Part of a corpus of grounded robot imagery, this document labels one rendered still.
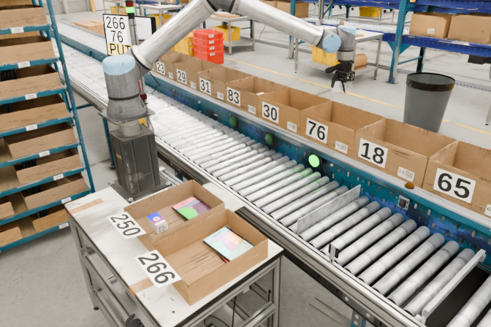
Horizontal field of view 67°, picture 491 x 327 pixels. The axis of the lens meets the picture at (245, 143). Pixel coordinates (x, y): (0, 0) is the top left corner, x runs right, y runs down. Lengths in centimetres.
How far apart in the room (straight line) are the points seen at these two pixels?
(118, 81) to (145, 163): 45
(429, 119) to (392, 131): 247
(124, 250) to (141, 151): 52
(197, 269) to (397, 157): 107
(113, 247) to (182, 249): 31
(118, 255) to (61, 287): 113
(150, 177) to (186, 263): 63
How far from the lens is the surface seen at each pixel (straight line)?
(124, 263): 168
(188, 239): 167
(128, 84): 186
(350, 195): 198
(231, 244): 163
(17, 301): 286
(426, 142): 218
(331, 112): 249
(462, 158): 213
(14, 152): 283
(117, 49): 294
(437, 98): 463
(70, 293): 275
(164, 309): 147
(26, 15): 265
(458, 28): 637
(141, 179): 204
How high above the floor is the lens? 185
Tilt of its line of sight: 26 degrees down
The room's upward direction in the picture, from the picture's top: 1 degrees counter-clockwise
